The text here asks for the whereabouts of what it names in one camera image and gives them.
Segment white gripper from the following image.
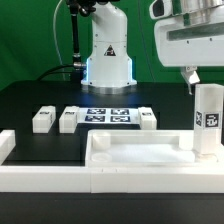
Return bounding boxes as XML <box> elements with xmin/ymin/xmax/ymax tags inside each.
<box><xmin>149</xmin><ymin>0</ymin><xmax>224</xmax><ymax>94</ymax></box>

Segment white desk top tray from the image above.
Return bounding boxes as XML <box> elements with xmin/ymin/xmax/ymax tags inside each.
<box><xmin>85</xmin><ymin>130</ymin><xmax>224</xmax><ymax>168</ymax></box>

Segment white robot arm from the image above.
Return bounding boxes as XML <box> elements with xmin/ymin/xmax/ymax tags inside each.
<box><xmin>81</xmin><ymin>0</ymin><xmax>224</xmax><ymax>94</ymax></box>

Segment fiducial marker sheet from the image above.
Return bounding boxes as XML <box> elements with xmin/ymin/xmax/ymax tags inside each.
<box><xmin>77</xmin><ymin>108</ymin><xmax>139</xmax><ymax>124</ymax></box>

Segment white cable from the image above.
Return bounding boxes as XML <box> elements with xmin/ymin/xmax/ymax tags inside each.
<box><xmin>52</xmin><ymin>0</ymin><xmax>67</xmax><ymax>82</ymax></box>

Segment black cable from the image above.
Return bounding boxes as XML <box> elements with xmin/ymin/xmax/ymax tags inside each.
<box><xmin>35</xmin><ymin>64</ymin><xmax>83</xmax><ymax>83</ymax></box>

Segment white U-shaped fence wall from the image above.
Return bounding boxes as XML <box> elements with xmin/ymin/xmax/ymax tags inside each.
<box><xmin>0</xmin><ymin>130</ymin><xmax>224</xmax><ymax>193</ymax></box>

